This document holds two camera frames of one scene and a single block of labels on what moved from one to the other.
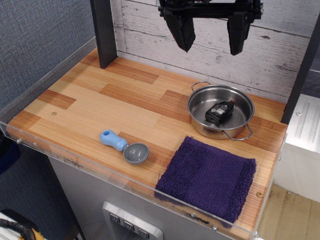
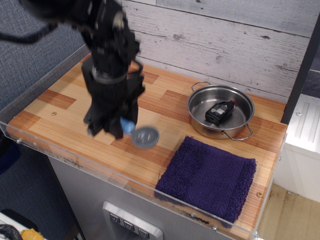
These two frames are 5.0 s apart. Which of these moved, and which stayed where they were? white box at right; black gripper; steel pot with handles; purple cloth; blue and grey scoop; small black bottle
Moved: blue and grey scoop; black gripper
Stayed: white box at right; purple cloth; small black bottle; steel pot with handles
